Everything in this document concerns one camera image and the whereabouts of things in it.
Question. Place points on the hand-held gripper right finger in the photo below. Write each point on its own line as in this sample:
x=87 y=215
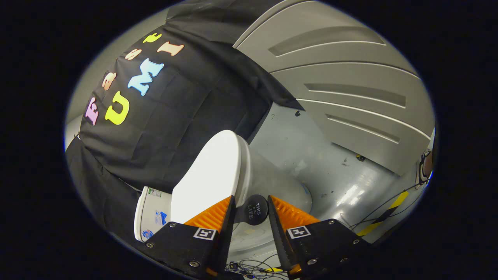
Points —
x=278 y=241

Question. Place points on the black backdrop cloth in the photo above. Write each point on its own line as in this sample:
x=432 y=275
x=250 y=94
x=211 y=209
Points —
x=175 y=116

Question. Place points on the yellow black floor tape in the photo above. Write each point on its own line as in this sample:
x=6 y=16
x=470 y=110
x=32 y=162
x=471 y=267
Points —
x=383 y=214

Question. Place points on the white framed round object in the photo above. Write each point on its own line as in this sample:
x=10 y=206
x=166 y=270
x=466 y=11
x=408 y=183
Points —
x=426 y=167

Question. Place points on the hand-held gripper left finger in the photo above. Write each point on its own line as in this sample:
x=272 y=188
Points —
x=225 y=241

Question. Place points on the white toilet lid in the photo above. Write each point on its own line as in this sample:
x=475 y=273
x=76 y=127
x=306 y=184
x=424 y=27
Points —
x=214 y=171

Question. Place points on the grey cabinet with white top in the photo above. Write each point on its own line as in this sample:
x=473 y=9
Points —
x=342 y=70

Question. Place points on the white toilet tank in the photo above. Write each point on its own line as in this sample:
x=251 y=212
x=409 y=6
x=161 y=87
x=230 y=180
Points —
x=149 y=217

